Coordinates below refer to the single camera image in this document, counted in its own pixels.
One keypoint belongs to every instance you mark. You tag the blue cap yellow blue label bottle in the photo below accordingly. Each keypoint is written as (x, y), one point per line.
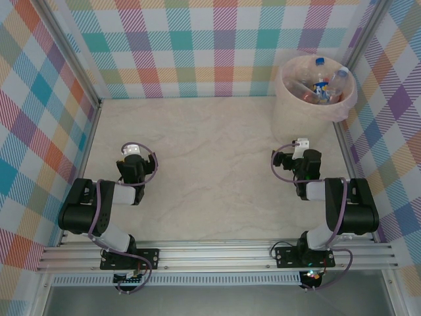
(320, 88)

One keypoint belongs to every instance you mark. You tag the red cap red label bottle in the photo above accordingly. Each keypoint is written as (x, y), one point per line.
(308, 95)

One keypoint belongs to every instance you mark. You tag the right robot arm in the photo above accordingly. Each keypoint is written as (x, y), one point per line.
(355, 214)

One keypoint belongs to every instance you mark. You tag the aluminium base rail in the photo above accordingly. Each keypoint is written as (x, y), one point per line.
(213, 255)

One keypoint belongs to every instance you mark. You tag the beige round bin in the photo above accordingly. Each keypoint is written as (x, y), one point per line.
(292, 115)

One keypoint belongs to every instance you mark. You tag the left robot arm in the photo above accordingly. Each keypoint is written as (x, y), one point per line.
(82, 214)

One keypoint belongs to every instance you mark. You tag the clear plastic bin liner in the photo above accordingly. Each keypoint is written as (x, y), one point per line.
(343, 110)

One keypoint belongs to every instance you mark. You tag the aluminium frame post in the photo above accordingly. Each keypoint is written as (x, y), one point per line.
(70, 52)
(366, 33)

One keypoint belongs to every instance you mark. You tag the aluminium side rail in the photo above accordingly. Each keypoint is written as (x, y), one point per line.
(345, 148)
(83, 164)

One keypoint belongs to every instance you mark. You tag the small circuit board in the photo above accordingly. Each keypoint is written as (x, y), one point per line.
(131, 279)
(312, 276)

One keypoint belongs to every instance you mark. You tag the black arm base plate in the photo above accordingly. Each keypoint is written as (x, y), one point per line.
(284, 256)
(151, 258)

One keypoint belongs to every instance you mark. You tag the clear bottle blue red label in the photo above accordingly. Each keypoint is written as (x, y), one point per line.
(338, 80)

